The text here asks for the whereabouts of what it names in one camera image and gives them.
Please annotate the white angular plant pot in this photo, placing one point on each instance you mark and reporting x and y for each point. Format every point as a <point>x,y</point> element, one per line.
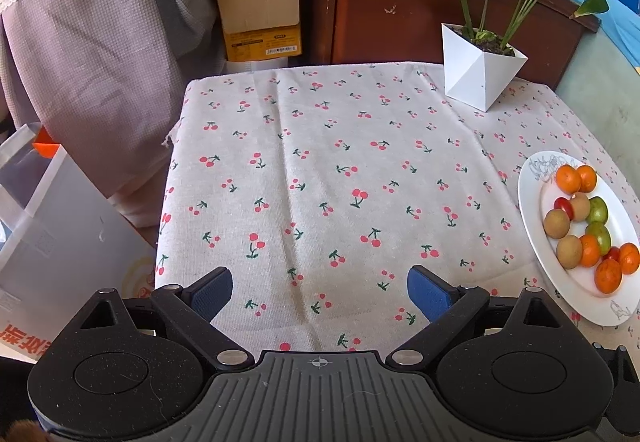
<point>475,66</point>

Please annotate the white plate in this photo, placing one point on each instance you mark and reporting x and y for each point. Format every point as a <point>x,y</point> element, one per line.
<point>535,202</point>

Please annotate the green lime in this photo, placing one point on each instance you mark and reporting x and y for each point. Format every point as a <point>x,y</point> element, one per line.
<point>597,209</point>
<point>599,235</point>

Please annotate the translucent white plastic bag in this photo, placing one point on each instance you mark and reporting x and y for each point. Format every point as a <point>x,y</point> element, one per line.
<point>55,242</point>

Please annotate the orange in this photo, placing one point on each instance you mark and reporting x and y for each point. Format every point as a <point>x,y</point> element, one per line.
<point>630,258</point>
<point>588,178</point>
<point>608,275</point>
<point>568,178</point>
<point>591,250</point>

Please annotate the brown kiwi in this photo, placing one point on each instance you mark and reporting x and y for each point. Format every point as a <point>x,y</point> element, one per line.
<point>569,252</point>
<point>580,206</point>
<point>556,223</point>

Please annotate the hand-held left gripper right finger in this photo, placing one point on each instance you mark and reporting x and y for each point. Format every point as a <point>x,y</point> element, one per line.
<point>427,294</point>

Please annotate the red cherry tomato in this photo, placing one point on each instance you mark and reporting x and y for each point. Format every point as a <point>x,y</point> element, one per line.
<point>563,207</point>
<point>613,253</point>

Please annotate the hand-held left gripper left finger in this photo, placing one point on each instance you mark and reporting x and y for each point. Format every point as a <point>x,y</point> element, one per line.
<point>215,294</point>

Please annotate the open yellow cardboard box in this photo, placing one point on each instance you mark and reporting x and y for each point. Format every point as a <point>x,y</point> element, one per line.
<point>260,11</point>

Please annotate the purple checked cloth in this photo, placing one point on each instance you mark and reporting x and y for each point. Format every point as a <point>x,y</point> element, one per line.
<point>100,71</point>

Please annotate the cherry print tablecloth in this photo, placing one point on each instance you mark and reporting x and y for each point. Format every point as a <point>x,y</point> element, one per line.
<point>325,146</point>

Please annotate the orange item in bag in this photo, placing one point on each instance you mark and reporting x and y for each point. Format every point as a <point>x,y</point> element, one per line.
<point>46,145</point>

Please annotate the grey green sofa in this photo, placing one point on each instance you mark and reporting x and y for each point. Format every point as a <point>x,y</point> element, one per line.
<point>595,91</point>

